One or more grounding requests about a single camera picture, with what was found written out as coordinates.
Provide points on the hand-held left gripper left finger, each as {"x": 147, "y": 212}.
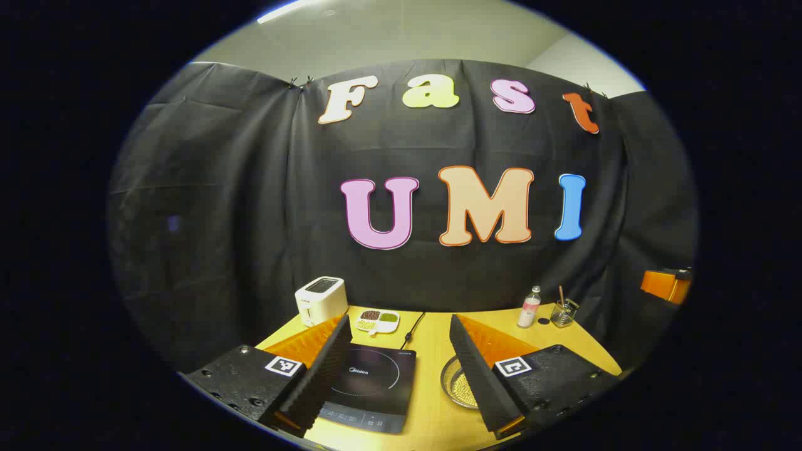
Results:
{"x": 319, "y": 382}

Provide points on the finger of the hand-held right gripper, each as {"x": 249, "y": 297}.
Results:
{"x": 664, "y": 285}

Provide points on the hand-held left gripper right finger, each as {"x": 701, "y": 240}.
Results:
{"x": 482, "y": 382}

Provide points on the pile of soybeans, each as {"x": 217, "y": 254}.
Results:
{"x": 465, "y": 388}

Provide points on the stainless steel pot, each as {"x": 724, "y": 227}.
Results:
{"x": 452, "y": 382}

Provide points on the black induction cooktop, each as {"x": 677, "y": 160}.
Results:
{"x": 376, "y": 382}

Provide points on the white toaster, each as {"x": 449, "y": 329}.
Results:
{"x": 319, "y": 300}

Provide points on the white divided dish of beans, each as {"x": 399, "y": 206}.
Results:
{"x": 376, "y": 322}

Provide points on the clear bottle with pink label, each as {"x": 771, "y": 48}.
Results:
{"x": 529, "y": 310}

